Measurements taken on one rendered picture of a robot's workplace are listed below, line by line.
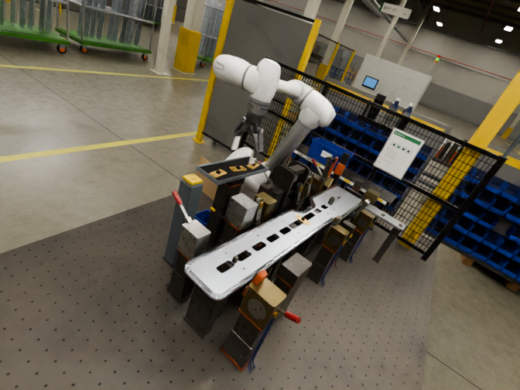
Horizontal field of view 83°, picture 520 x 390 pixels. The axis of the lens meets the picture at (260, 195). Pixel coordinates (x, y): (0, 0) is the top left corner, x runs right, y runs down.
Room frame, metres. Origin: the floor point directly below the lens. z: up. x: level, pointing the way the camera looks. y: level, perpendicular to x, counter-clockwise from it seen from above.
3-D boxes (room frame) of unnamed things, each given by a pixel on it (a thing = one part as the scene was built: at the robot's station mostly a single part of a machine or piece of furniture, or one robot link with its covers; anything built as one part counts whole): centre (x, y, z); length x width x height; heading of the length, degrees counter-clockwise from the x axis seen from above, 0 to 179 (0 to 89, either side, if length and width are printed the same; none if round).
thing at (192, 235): (0.88, 0.19, 0.88); 0.12 x 0.07 x 0.36; 62
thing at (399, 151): (2.16, -0.82, 1.30); 0.23 x 0.02 x 0.31; 62
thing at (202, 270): (1.29, -0.25, 1.00); 1.38 x 0.22 x 0.02; 152
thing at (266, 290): (0.70, -0.14, 0.88); 0.14 x 0.09 x 0.36; 62
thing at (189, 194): (1.04, 0.28, 0.92); 0.08 x 0.08 x 0.44; 62
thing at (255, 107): (1.27, 0.14, 1.47); 0.09 x 0.09 x 0.06
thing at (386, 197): (2.20, -0.50, 1.02); 0.90 x 0.22 x 0.03; 62
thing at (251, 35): (3.95, 0.62, 1.00); 1.34 x 0.14 x 2.00; 66
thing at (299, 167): (1.50, -0.12, 0.95); 0.18 x 0.13 x 0.49; 152
